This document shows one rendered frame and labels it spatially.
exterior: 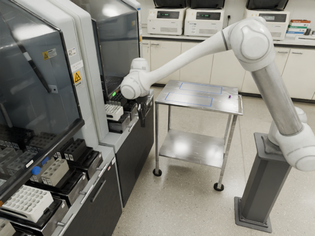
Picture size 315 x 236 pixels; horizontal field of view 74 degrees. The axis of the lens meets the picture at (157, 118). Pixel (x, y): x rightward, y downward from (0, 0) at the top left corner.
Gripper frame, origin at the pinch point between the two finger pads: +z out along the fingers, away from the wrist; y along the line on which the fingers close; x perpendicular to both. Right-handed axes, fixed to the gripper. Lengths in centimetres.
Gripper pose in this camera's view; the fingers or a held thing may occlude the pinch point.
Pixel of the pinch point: (143, 122)
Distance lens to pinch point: 134.9
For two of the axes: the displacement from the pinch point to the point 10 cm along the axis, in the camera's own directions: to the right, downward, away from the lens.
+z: 0.1, 8.4, 5.4
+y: -2.6, 5.2, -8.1
